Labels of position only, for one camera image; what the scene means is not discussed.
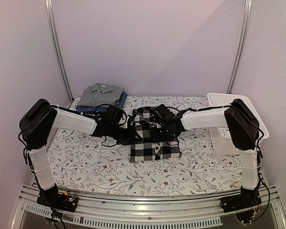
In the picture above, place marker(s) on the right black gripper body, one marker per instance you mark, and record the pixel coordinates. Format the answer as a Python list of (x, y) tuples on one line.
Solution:
[(165, 134)]

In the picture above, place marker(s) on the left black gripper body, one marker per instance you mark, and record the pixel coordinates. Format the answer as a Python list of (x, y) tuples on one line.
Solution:
[(123, 138)]

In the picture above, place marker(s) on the black white checkered shirt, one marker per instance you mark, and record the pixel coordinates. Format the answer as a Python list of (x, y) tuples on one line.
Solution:
[(147, 149)]

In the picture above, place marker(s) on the blue checkered shirt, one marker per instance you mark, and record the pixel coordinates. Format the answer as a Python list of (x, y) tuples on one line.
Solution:
[(101, 108)]

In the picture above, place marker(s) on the grey polo shirt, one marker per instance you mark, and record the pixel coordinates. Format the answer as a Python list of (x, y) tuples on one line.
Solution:
[(99, 94)]

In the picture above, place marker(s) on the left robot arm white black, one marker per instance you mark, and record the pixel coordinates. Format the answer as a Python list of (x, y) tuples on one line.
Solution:
[(43, 117)]

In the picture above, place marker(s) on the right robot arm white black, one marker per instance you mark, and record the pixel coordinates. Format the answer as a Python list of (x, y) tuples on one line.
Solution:
[(243, 127)]

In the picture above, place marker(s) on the floral patterned table cloth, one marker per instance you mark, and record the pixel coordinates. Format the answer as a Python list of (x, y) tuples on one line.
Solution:
[(81, 162)]

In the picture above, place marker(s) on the white plastic basket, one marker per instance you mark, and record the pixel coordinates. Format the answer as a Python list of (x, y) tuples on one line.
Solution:
[(220, 136)]

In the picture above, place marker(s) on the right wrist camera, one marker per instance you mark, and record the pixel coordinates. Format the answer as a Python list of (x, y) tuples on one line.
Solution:
[(162, 115)]

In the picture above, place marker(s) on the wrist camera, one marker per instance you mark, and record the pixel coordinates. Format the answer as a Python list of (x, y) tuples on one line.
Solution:
[(113, 114), (162, 115)]

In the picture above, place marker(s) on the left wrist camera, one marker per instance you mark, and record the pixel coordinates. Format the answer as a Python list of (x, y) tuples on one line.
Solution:
[(113, 114)]

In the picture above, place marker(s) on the aluminium front rail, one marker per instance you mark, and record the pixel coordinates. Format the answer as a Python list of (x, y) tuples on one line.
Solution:
[(102, 211)]

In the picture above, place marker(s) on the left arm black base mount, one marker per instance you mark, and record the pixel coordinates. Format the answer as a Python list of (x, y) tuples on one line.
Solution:
[(61, 201)]

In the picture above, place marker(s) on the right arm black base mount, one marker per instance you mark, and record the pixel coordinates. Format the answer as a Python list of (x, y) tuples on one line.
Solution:
[(240, 204)]

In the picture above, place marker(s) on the right aluminium frame post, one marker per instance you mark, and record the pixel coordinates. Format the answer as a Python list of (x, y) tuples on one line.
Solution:
[(241, 45)]

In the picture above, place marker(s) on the aluminium frame post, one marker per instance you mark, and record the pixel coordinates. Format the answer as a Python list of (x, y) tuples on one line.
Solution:
[(241, 45), (57, 49)]

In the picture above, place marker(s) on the left aluminium frame post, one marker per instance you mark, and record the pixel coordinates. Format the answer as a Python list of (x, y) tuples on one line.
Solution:
[(57, 49)]

